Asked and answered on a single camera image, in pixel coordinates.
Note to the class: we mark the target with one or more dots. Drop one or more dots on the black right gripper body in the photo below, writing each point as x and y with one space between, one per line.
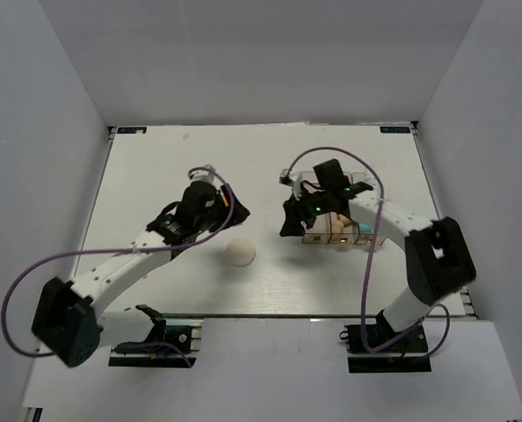
314 205

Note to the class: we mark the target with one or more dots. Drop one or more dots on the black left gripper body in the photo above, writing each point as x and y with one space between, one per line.
219 212

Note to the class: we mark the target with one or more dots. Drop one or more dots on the clear organizer bin left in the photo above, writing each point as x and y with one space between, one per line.
320 233

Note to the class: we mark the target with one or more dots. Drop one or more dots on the clear organizer bin middle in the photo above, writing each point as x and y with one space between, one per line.
348 237

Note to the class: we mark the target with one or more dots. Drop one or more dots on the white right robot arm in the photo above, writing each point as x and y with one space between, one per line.
437 259

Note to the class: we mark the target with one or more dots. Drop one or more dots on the clear organizer bin right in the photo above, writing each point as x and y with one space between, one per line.
367 177

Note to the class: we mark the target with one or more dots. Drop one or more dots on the beige makeup sponge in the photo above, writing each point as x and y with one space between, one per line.
336 227
344 220

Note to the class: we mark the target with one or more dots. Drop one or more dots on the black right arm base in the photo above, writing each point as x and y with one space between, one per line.
408 355

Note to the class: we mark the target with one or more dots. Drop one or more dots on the clear organizer bin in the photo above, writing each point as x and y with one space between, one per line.
348 237
320 233
367 177

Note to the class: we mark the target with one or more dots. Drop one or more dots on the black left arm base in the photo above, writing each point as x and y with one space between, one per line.
143 337

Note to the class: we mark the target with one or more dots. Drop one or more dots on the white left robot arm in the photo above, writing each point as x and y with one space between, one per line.
72 320

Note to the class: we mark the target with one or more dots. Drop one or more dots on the round beige powder puff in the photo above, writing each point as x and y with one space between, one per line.
240 252

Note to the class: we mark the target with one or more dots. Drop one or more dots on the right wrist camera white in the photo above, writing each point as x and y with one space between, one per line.
292 179

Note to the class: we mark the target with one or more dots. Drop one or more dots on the pink teal gradient spray bottle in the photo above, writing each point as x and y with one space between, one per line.
365 229

